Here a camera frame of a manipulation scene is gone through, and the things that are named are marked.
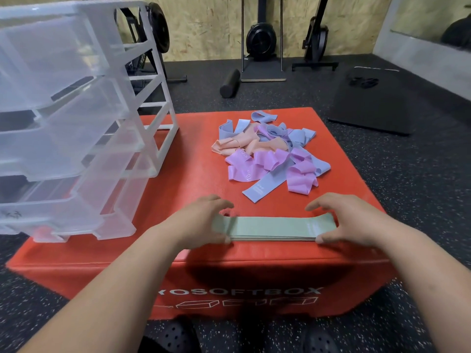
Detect stack of green bands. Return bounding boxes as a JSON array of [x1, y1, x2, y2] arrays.
[[211, 212, 338, 242]]

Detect black perforated clog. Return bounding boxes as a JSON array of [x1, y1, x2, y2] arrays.
[[160, 316, 202, 353], [303, 325, 341, 353]]

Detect black exercise mat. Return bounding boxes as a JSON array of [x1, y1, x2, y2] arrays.
[[327, 66, 417, 136]]

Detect clear plastic drawer unit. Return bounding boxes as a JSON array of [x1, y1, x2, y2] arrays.
[[0, 0, 180, 179]]

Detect pile of mixed resistance bands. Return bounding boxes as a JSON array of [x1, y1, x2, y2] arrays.
[[210, 110, 332, 204]]

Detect black foam roller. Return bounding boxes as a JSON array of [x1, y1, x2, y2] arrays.
[[219, 68, 242, 99]]

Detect black ski machine with stand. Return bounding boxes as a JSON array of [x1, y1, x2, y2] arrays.
[[240, 0, 288, 83]]

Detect person's right hand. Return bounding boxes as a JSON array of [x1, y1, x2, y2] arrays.
[[304, 193, 393, 250]]

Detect red soft plyo box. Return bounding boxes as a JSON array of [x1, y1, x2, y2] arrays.
[[5, 107, 398, 320]]

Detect wall mirror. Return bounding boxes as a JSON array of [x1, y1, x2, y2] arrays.
[[390, 0, 471, 52]]

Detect translucent plastic drawer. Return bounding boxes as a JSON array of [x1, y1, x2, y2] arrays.
[[0, 14, 118, 113], [94, 176, 150, 241], [0, 147, 159, 243], [0, 75, 146, 182]]

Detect black straps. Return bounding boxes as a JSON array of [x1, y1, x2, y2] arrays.
[[347, 76, 380, 89]]

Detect person's left forearm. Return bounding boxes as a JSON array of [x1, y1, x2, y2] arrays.
[[18, 222, 192, 353]]

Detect person's left hand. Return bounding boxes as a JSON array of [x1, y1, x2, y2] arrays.
[[161, 194, 235, 251]]

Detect person's right forearm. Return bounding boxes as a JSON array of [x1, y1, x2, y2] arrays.
[[379, 216, 471, 353]]

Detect black upright rowing machine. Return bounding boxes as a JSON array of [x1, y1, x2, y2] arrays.
[[291, 0, 340, 72]]

